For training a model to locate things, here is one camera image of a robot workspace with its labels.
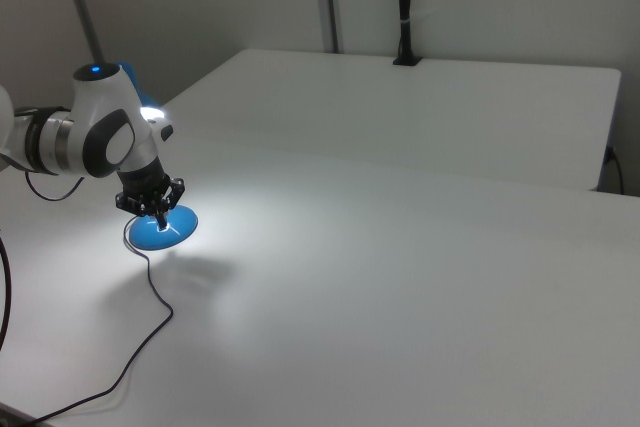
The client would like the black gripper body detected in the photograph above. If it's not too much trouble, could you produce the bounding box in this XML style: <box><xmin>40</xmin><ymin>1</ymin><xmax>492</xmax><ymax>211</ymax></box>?
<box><xmin>115</xmin><ymin>158</ymin><xmax>188</xmax><ymax>217</ymax></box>

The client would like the blue desk lamp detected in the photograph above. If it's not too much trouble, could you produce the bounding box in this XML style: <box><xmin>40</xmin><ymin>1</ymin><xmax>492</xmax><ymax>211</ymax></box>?
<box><xmin>116</xmin><ymin>61</ymin><xmax>200</xmax><ymax>252</ymax></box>

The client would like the black lamp power cord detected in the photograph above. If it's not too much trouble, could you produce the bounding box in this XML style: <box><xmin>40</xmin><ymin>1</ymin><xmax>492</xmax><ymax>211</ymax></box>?
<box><xmin>29</xmin><ymin>216</ymin><xmax>175</xmax><ymax>423</ymax></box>

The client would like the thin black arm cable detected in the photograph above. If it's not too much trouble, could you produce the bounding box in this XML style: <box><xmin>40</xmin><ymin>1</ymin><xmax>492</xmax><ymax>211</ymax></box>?
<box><xmin>23</xmin><ymin>169</ymin><xmax>85</xmax><ymax>202</ymax></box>

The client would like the thick dark robot cable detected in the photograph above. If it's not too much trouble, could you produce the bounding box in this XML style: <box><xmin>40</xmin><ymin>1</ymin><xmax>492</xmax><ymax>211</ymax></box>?
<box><xmin>0</xmin><ymin>234</ymin><xmax>14</xmax><ymax>353</ymax></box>

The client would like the black camera pole with clamp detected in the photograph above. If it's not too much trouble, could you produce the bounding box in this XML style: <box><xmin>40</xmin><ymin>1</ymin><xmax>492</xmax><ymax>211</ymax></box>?
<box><xmin>392</xmin><ymin>0</ymin><xmax>424</xmax><ymax>68</ymax></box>

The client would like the black cable at table edge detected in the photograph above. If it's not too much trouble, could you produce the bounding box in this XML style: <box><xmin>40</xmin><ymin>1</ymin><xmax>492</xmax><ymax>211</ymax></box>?
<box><xmin>606</xmin><ymin>145</ymin><xmax>627</xmax><ymax>196</ymax></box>

